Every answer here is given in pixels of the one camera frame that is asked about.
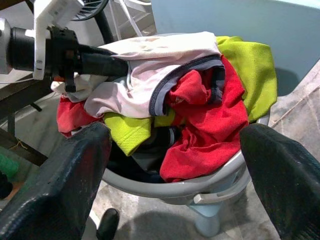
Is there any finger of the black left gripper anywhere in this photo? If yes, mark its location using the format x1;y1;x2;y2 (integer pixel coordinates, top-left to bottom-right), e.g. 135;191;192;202
78;44;130;78

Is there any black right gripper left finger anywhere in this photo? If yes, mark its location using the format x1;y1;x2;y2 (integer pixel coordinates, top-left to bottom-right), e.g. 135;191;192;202
0;121;112;240

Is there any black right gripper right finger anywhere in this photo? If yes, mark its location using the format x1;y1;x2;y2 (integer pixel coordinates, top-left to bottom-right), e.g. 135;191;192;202
239;123;320;240

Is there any white red navy-trimmed jersey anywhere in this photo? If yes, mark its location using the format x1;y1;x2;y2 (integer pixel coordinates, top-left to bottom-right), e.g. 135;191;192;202
51;31;250;183

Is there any green mesh item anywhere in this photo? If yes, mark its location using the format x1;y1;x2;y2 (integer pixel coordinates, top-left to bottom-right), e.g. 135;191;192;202
0;147;20;185

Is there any grey plastic laundry basin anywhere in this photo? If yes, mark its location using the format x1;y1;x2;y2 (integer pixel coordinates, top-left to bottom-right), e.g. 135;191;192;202
102;32;271;205

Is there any yellow-green mesh garment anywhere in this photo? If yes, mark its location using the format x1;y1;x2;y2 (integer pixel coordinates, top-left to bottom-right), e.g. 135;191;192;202
103;35;278;157

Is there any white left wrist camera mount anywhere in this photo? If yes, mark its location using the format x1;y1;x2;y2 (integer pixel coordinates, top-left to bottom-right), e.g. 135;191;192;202
32;0;85;81

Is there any white wire rack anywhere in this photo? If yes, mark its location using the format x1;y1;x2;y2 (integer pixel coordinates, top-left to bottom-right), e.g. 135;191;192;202
108;0;157;41

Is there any dark wooden frame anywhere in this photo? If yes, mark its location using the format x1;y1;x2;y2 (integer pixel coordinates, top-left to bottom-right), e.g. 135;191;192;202
0;72;66;167

